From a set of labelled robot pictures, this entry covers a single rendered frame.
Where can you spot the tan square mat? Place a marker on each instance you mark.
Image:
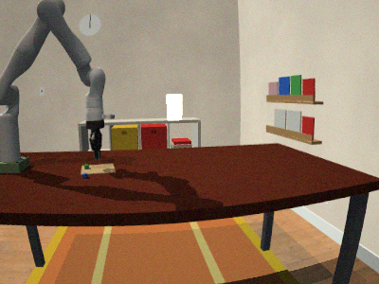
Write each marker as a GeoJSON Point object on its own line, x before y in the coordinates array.
{"type": "Point", "coordinates": [99, 169]}

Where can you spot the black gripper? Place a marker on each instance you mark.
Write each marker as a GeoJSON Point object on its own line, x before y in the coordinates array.
{"type": "Point", "coordinates": [95, 127]}

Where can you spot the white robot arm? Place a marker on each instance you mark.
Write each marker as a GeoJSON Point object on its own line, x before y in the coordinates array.
{"type": "Point", "coordinates": [50, 18]}

